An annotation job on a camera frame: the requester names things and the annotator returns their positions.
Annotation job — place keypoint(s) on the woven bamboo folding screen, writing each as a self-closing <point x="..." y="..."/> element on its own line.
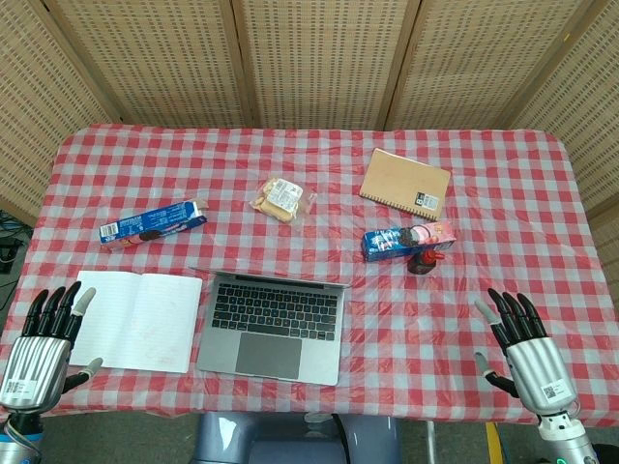
<point x="309" y="58"/>

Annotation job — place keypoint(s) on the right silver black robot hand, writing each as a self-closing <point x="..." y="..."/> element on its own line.
<point x="534" y="361"/>

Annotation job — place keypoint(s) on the brown spiral notebook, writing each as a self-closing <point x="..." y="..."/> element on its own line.
<point x="405" y="185"/>

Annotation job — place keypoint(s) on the dark bottle with red cap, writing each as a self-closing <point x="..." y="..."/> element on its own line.
<point x="421" y="262"/>

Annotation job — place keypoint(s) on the red white checkered tablecloth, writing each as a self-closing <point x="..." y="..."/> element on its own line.
<point x="309" y="169"/>

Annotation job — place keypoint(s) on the clear bag of biscuits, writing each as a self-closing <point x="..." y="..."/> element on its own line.
<point x="283" y="200"/>

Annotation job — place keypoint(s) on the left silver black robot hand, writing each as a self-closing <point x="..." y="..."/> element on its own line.
<point x="36" y="360"/>

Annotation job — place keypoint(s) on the silver grey laptop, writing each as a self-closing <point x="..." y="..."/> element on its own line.
<point x="272" y="325"/>

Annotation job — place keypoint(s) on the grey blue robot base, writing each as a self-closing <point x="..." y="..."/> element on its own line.
<point x="295" y="439"/>

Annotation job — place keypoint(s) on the blue pink cookie box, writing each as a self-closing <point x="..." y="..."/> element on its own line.
<point x="411" y="239"/>

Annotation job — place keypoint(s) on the open white lined notebook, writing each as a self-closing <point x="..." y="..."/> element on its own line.
<point x="131" y="320"/>

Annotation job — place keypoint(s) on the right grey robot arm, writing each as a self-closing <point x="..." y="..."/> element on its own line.
<point x="567" y="435"/>

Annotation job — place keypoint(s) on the opened blue cookie box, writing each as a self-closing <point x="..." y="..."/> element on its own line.
<point x="152" y="225"/>

